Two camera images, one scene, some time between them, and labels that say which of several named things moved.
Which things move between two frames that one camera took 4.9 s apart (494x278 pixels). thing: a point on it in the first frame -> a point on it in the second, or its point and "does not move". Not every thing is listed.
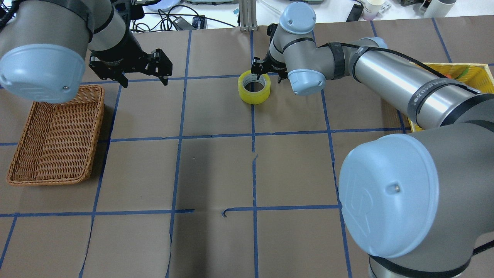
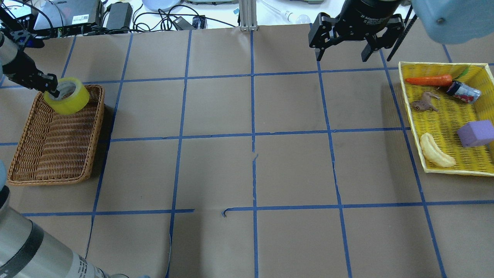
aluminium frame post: x=247 y=15 does not move
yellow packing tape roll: x=254 y=98 -> x=74 y=95
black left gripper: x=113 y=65 -> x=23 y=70
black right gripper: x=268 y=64 -> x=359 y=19
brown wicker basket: x=59 y=143 does not move
